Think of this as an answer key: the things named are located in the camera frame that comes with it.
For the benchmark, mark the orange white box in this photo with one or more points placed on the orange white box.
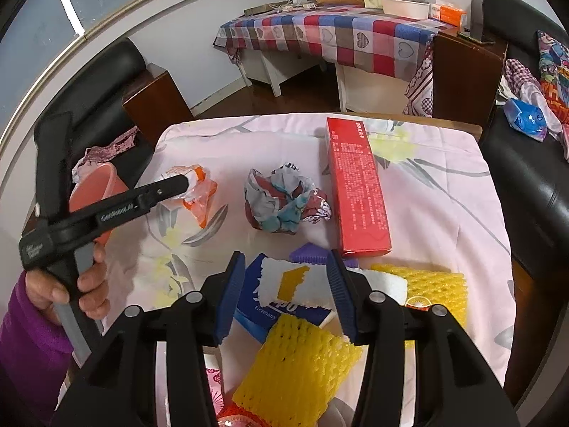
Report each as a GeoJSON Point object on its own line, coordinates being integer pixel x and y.
{"type": "Point", "coordinates": [449, 13]}

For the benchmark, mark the brown flat box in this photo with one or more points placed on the brown flat box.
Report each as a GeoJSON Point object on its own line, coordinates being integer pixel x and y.
{"type": "Point", "coordinates": [258, 9]}

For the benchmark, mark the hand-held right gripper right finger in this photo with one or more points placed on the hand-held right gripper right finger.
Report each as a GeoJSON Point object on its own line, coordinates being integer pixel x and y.
{"type": "Point", "coordinates": [340, 293]}

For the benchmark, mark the black leather armchair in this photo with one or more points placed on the black leather armchair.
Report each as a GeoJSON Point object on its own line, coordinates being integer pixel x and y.
{"type": "Point", "coordinates": [98, 75]}

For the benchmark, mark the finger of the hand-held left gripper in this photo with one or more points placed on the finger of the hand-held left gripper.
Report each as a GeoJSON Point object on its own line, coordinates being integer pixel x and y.
{"type": "Point", "coordinates": [164, 189]}

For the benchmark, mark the yellow foam net sleeve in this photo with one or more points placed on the yellow foam net sleeve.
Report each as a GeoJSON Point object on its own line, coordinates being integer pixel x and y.
{"type": "Point", "coordinates": [426, 282]}
{"type": "Point", "coordinates": [293, 373]}

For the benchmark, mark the white tray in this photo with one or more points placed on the white tray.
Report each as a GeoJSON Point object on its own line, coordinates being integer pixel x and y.
{"type": "Point", "coordinates": [404, 9]}

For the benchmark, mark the white power strip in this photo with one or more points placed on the white power strip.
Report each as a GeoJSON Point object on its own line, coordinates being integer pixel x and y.
{"type": "Point", "coordinates": [306, 5]}

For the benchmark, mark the blue plastic bag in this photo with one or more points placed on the blue plastic bag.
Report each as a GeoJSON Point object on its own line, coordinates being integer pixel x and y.
{"type": "Point", "coordinates": [527, 118]}

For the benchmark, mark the colourful patchwork pillow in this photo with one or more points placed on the colourful patchwork pillow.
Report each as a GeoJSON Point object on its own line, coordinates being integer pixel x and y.
{"type": "Point", "coordinates": [553, 66]}

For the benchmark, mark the pink sequined cloth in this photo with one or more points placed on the pink sequined cloth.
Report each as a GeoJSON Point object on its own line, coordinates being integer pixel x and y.
{"type": "Point", "coordinates": [111, 146]}

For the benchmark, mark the pink floral tablecloth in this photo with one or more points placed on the pink floral tablecloth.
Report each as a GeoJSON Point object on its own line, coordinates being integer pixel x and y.
{"type": "Point", "coordinates": [422, 213]}

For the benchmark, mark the red cardboard box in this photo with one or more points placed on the red cardboard box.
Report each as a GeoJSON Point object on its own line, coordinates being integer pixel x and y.
{"type": "Point", "coordinates": [360, 187]}

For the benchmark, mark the orange white plastic wrapper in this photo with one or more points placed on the orange white plastic wrapper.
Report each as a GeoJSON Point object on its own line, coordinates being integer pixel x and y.
{"type": "Point", "coordinates": [200, 200]}

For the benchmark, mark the pink plastic bucket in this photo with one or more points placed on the pink plastic bucket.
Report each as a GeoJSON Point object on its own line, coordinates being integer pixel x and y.
{"type": "Point", "coordinates": [95, 187]}

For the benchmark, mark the wooden side table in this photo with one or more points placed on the wooden side table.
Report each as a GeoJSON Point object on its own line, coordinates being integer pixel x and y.
{"type": "Point", "coordinates": [155, 102]}

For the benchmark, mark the white table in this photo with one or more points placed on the white table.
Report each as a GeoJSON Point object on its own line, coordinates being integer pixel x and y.
{"type": "Point", "coordinates": [266, 71]}

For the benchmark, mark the wooden cabinet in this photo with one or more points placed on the wooden cabinet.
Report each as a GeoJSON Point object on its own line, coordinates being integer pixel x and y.
{"type": "Point", "coordinates": [466, 75]}

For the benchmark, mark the orange packet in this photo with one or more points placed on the orange packet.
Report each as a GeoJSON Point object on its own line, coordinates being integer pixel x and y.
{"type": "Point", "coordinates": [418, 303]}

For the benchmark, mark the blue white cardboard box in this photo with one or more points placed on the blue white cardboard box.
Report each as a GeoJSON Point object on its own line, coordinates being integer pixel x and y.
{"type": "Point", "coordinates": [258, 311]}

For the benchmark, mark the crumpled printed paper ball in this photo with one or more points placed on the crumpled printed paper ball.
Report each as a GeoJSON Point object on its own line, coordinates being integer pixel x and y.
{"type": "Point", "coordinates": [275, 204]}

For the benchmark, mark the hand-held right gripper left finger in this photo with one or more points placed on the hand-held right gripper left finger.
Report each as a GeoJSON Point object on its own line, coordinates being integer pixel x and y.
{"type": "Point", "coordinates": [231, 293]}

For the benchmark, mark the checked heart tablecloth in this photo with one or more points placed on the checked heart tablecloth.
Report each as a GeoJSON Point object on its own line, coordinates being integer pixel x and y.
{"type": "Point", "coordinates": [338, 31]}

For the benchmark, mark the purple face mask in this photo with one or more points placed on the purple face mask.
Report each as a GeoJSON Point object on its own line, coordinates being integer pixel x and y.
{"type": "Point", "coordinates": [306, 253]}

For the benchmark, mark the black leather sofa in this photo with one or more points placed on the black leather sofa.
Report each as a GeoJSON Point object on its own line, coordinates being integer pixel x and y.
{"type": "Point", "coordinates": [524, 187]}

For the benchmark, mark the person's left hand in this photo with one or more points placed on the person's left hand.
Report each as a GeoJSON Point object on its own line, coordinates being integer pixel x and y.
{"type": "Point", "coordinates": [93, 284]}

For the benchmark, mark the striped white cloth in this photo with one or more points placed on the striped white cloth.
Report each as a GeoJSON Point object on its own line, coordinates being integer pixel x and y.
{"type": "Point", "coordinates": [518, 75]}

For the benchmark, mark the pink garment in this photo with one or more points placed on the pink garment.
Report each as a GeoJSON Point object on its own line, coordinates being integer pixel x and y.
{"type": "Point", "coordinates": [80, 169]}

